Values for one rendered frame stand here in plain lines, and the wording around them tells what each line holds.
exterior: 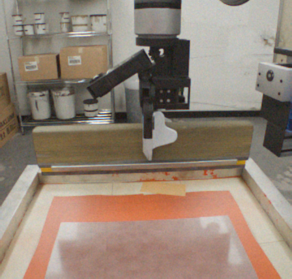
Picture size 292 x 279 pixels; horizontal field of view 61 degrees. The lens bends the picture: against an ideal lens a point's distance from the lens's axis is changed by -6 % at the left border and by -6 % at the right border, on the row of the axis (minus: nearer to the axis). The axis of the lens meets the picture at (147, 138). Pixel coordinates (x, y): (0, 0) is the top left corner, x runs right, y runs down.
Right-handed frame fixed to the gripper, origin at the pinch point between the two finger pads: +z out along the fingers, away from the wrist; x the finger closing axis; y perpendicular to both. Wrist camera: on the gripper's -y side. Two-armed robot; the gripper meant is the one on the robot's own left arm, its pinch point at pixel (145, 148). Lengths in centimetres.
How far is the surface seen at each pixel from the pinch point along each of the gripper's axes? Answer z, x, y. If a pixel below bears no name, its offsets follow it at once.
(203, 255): 14.1, -13.7, 9.1
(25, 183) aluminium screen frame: 10.5, 5.3, -26.9
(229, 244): 14.1, -11.8, 14.4
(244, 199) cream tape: 14.1, 0.9, 22.4
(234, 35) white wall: -10, 321, 141
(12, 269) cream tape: 14.0, -15.6, -23.1
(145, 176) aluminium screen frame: 12.6, 10.2, 0.6
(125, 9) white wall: -41, 321, -7
